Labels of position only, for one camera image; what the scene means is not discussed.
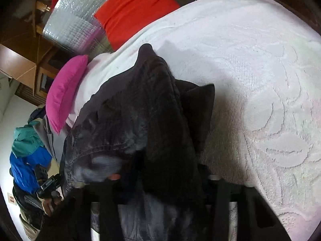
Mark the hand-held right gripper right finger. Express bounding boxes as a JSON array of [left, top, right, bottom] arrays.
[[206, 175, 289, 241]]

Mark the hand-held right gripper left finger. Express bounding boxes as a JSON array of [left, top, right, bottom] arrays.
[[38, 174, 126, 241]]

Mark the black quilted jacket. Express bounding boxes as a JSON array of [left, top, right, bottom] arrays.
[[59, 43, 216, 241]]

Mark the person's left hand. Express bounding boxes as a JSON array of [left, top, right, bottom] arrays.
[[42, 190, 63, 216]]

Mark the blue jacket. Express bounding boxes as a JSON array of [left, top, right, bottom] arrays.
[[9, 147, 53, 195]]

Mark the teal jacket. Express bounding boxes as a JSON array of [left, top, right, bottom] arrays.
[[11, 120, 44, 158]]

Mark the gray coat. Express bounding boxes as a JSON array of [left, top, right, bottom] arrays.
[[33, 114, 57, 161]]

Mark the navy garment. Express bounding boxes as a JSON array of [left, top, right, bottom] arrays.
[[27, 107, 47, 125]]

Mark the pink pillow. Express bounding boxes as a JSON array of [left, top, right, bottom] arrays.
[[46, 54, 89, 135]]

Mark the wooden cabinet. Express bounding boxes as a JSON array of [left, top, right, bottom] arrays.
[[0, 7, 63, 98]]

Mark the silver foil insulation mat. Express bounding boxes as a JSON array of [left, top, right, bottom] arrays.
[[42, 0, 203, 56]]

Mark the red pillow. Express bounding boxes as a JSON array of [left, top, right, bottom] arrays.
[[93, 0, 181, 51]]

